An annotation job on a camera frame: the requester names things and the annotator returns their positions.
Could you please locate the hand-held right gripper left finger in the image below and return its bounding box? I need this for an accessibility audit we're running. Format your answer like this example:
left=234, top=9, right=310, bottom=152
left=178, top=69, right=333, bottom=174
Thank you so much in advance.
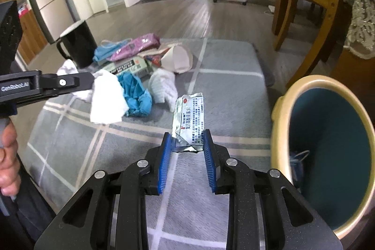
left=34, top=132, right=173, bottom=250

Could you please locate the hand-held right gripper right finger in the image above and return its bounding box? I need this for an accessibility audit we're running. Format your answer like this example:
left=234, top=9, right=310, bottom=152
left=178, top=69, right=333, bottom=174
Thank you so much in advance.
left=203, top=129, right=344, bottom=250

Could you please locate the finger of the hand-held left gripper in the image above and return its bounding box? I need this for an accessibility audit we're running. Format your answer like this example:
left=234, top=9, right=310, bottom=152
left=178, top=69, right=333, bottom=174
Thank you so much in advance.
left=38, top=71, right=95, bottom=101

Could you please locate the silver medicine sachet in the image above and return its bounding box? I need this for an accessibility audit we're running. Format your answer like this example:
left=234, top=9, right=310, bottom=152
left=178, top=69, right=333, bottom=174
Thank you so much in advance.
left=171, top=93, right=206, bottom=154

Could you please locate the white tissue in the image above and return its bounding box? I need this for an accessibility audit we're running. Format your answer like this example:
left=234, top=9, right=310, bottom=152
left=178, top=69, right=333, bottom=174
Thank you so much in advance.
left=89, top=69, right=129, bottom=124
left=56, top=59, right=94, bottom=102
left=149, top=68, right=178, bottom=113

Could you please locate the blue face mask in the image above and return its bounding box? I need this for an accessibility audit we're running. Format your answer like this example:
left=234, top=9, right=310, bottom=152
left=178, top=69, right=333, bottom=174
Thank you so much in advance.
left=93, top=39, right=132, bottom=64
left=289, top=150, right=311, bottom=189

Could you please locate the teal cream trash bin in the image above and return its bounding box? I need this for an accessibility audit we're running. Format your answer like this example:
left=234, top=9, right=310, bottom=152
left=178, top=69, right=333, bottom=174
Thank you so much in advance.
left=271, top=75, right=375, bottom=240

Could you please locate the person's left hand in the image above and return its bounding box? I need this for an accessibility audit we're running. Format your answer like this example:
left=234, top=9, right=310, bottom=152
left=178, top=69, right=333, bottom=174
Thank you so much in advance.
left=0, top=121, right=22, bottom=197

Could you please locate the black mug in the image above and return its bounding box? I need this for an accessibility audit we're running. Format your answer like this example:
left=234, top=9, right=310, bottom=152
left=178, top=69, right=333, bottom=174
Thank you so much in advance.
left=56, top=19, right=98, bottom=69

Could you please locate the wooden cabinet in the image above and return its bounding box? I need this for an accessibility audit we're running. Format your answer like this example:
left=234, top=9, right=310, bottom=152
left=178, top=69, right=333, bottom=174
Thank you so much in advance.
left=16, top=0, right=49, bottom=66

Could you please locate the green white medicine box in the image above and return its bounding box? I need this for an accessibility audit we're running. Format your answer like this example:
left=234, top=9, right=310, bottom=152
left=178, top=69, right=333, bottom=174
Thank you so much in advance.
left=100, top=57, right=155, bottom=78

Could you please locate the grey checked blanket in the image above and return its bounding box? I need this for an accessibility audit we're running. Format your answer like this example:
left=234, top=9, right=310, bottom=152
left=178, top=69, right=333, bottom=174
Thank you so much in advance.
left=26, top=37, right=276, bottom=250

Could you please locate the teal rubber glove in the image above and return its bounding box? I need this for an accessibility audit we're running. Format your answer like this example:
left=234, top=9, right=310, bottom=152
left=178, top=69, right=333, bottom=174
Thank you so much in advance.
left=117, top=72, right=153, bottom=117

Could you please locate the pink plastic packet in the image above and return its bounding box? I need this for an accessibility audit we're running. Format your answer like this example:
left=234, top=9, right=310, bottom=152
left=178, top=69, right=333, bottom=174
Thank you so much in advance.
left=106, top=33, right=161, bottom=62

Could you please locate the beige refrigerator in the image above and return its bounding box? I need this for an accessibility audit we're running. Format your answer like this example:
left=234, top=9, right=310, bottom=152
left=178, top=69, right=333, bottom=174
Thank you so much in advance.
left=28, top=0, right=75, bottom=44

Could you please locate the red snack wrapper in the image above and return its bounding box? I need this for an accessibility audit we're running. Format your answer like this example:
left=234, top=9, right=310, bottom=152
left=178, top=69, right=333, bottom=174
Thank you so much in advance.
left=143, top=48, right=172, bottom=67

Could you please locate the white paper cone cup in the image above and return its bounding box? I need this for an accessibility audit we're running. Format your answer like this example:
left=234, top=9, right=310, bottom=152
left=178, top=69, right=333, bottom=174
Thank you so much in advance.
left=162, top=43, right=194, bottom=75

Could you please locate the dark cloth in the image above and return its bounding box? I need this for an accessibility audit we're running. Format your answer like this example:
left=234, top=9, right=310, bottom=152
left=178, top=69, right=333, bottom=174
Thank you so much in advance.
left=0, top=174, right=59, bottom=250

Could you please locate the wooden stool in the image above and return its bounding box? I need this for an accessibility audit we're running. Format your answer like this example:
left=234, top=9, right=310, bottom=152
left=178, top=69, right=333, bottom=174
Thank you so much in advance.
left=330, top=46, right=375, bottom=83

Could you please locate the wooden chair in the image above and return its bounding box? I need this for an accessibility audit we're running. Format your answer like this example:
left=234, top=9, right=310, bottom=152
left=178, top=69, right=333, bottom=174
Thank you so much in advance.
left=272, top=0, right=352, bottom=89

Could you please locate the teal lace tablecloth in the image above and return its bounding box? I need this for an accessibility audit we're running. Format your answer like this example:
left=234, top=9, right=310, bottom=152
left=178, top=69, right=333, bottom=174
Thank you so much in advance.
left=264, top=0, right=375, bottom=60

